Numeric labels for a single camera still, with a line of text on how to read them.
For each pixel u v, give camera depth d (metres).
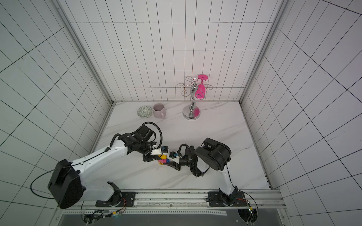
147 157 0.70
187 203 0.73
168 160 0.82
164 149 0.67
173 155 0.73
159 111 1.04
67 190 0.40
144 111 1.10
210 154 0.52
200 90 0.90
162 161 0.80
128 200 0.73
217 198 0.73
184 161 0.78
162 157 0.78
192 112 1.11
